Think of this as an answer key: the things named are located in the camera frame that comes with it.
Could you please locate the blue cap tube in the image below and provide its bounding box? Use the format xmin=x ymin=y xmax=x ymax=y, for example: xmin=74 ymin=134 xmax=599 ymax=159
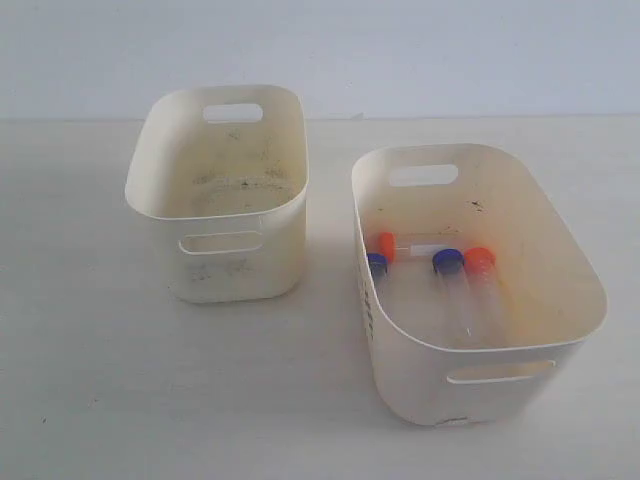
xmin=432 ymin=248 xmax=475 ymax=344
xmin=366 ymin=252 xmax=388 ymax=282

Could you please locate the orange cap tube with label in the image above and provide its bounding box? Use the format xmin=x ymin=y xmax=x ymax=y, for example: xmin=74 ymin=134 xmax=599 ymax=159
xmin=376 ymin=232 xmax=466 ymax=263

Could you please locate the orange cap clear tube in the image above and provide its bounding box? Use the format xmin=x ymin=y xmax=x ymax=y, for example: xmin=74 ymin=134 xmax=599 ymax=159
xmin=464 ymin=247 xmax=508 ymax=346

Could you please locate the cream plastic bin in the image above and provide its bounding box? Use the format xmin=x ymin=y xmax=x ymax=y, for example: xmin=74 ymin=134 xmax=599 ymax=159
xmin=351 ymin=144 xmax=606 ymax=426
xmin=124 ymin=85 xmax=309 ymax=303

